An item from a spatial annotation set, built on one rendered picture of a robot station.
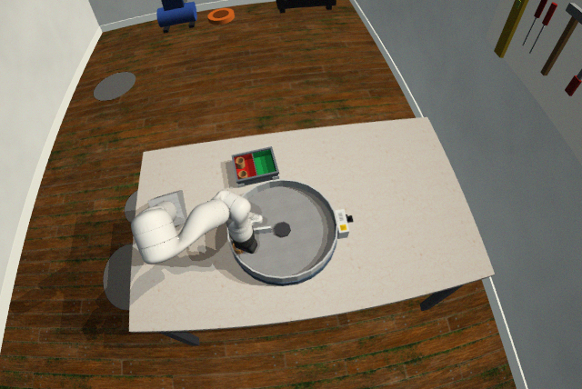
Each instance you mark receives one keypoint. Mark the grey round turntable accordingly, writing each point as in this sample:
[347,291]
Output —
[296,234]

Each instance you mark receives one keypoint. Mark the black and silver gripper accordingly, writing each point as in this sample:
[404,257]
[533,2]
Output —
[247,241]

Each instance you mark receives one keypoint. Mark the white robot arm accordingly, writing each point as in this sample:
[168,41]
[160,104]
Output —
[155,234]

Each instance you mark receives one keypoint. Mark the grey crate with red and green compartments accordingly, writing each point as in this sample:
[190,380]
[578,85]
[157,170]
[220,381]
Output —
[259,171]

